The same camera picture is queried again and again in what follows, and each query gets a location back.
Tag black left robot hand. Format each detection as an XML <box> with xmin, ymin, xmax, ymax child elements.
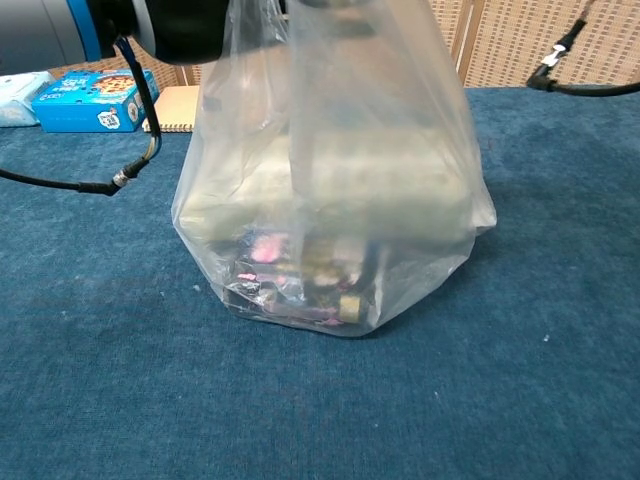
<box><xmin>152</xmin><ymin>0</ymin><xmax>381</xmax><ymax>66</ymax></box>

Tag transparent plastic shopping bag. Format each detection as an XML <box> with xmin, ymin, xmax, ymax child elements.
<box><xmin>169</xmin><ymin>0</ymin><xmax>499</xmax><ymax>340</ymax></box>

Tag brown kraft spiral notebook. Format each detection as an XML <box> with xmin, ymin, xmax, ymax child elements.
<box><xmin>142</xmin><ymin>85</ymin><xmax>204</xmax><ymax>134</ymax></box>

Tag blue snack box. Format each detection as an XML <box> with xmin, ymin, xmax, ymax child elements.
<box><xmin>30</xmin><ymin>68</ymin><xmax>161</xmax><ymax>134</ymax></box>

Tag light blue tissue pack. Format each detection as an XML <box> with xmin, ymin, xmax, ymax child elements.
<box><xmin>0</xmin><ymin>70</ymin><xmax>55</xmax><ymax>129</ymax></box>

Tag pale cream soft package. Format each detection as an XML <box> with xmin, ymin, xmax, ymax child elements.
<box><xmin>177</xmin><ymin>132</ymin><xmax>475</xmax><ymax>244</ymax></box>

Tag black purple pad pack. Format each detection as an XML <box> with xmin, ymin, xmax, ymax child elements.
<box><xmin>222</xmin><ymin>229</ymin><xmax>389</xmax><ymax>329</ymax></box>

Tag wicker folding screen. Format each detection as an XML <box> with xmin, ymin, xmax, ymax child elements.
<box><xmin>49</xmin><ymin>0</ymin><xmax>640</xmax><ymax>90</ymax></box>

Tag blue velvet table cloth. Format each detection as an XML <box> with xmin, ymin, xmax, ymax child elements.
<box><xmin>0</xmin><ymin>84</ymin><xmax>640</xmax><ymax>480</ymax></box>

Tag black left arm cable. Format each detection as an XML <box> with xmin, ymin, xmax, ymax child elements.
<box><xmin>0</xmin><ymin>34</ymin><xmax>164</xmax><ymax>197</ymax></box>

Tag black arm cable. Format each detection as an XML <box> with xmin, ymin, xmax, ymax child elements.
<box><xmin>0</xmin><ymin>34</ymin><xmax>164</xmax><ymax>197</ymax></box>
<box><xmin>524</xmin><ymin>0</ymin><xmax>640</xmax><ymax>97</ymax></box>

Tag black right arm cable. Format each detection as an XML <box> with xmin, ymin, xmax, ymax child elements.
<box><xmin>524</xmin><ymin>0</ymin><xmax>640</xmax><ymax>97</ymax></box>

